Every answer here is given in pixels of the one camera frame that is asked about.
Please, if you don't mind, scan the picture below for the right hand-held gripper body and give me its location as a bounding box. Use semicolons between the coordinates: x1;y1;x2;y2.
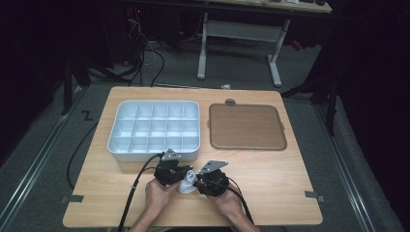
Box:
196;159;231;198

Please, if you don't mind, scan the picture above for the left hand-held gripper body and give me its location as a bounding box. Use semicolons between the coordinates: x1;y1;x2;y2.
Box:
154;148;188;188

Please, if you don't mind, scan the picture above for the white sock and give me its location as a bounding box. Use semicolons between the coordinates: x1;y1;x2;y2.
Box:
177;169;198;194

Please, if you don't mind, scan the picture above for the white divided storage box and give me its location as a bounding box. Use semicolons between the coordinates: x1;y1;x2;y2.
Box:
106;100;201;162

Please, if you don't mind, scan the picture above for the person's left hand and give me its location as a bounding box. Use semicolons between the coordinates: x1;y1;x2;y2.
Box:
144;178;180;214

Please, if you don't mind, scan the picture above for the person's right hand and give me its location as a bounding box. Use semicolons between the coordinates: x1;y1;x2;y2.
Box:
208;188;247;220

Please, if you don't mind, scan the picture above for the brown flat lid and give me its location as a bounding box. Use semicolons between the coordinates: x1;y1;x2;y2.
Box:
208;102;288;152

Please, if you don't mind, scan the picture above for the grey tape strip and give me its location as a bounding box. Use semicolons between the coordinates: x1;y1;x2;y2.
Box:
60;194;85;205
304;190;326;204

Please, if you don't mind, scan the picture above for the black metal stand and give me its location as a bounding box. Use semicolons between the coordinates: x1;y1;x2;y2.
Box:
60;52;93;117
279;72;343;137

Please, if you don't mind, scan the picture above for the white-legged wooden desk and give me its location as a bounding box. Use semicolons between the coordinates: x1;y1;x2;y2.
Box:
196;0;333;88

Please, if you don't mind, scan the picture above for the small red object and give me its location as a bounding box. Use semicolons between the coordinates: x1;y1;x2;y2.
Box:
290;40;305;53

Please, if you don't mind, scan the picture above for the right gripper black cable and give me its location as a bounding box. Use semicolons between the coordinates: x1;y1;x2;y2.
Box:
221;176;256;226

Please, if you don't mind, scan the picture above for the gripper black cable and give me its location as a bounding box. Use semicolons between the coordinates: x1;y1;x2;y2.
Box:
116;153;164;232
221;176;256;226

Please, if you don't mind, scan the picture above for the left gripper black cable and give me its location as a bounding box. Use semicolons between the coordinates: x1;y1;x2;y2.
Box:
116;153;164;232

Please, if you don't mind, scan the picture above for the black floor cable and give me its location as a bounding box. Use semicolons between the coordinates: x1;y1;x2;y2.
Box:
66;123;100;190

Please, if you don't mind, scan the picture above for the tangle of background cables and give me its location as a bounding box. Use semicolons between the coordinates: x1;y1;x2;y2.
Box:
88;8;166;88

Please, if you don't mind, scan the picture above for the metal floor rail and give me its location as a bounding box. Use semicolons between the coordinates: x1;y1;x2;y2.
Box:
0;86;87;232
312;103;377;232

